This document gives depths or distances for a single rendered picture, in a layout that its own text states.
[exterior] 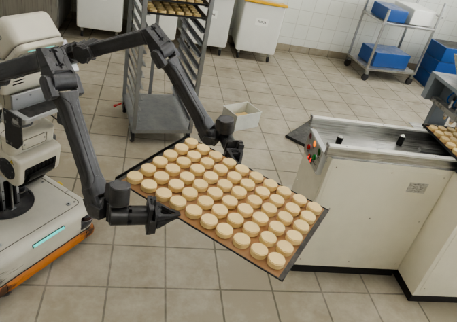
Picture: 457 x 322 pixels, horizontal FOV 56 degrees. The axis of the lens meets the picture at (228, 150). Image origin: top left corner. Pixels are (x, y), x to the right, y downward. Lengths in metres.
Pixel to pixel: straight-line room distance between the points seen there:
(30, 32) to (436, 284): 2.41
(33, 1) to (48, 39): 3.48
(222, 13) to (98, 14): 1.45
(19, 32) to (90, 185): 0.69
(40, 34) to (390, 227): 2.00
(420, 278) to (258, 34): 3.72
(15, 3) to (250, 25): 2.65
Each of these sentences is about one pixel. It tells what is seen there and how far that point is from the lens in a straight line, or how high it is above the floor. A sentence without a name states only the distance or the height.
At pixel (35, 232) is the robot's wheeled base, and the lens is 2.30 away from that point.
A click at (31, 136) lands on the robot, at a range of 2.00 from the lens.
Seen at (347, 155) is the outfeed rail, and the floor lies 0.86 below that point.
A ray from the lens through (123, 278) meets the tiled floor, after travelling 2.44.
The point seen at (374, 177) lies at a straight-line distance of 2.31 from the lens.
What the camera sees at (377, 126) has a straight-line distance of 2.52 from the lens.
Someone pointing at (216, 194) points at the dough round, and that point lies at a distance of 1.37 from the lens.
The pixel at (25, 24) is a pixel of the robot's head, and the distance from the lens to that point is 1.77.
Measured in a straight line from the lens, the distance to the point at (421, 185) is 2.48.
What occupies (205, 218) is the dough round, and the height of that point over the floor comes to 1.03.
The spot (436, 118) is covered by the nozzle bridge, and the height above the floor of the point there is 0.90.
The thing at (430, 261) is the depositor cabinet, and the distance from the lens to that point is 2.66.
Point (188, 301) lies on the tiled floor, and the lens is 2.38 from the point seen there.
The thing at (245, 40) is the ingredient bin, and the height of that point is 0.26.
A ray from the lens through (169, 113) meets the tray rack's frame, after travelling 3.65.
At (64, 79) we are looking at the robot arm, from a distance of 1.32.
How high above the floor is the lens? 1.86
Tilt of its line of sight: 31 degrees down
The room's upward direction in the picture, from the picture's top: 13 degrees clockwise
